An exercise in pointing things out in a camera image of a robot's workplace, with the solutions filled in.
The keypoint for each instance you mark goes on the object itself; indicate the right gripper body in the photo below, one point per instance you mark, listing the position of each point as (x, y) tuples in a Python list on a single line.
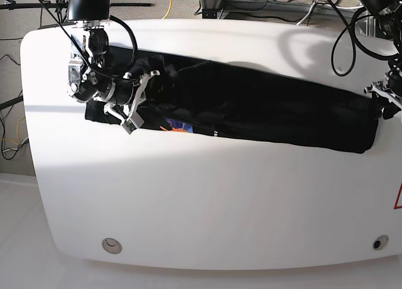
[(123, 97)]

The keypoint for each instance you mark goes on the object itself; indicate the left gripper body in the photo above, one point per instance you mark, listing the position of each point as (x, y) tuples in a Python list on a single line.
[(388, 88)]

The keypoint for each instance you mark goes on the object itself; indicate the black T-shirt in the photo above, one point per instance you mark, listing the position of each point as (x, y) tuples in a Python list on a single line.
[(226, 101)]

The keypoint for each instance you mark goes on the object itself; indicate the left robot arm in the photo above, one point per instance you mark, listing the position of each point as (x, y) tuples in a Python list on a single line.
[(382, 17)]

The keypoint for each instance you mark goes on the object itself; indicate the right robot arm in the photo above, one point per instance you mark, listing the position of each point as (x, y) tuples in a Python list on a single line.
[(91, 78)]

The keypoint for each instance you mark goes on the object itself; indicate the red triangle warning sticker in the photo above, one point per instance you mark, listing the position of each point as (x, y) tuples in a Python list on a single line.
[(398, 204)]

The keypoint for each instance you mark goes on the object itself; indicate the black tripod stand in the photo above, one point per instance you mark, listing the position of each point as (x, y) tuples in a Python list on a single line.
[(59, 7)]

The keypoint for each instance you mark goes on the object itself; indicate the right table grommet cap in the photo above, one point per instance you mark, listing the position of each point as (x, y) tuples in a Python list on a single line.
[(380, 242)]

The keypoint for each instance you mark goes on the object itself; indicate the table grommet cap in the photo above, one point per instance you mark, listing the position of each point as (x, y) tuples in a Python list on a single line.
[(380, 242), (111, 246)]

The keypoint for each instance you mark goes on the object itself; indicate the left table grommet cap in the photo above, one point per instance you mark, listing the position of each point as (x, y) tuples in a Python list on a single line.
[(111, 246)]

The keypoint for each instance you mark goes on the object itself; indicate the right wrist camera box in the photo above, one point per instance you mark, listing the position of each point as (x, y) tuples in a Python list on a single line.
[(133, 123)]

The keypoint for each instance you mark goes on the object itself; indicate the aluminium frame base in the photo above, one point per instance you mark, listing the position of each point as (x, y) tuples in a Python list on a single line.
[(315, 13)]

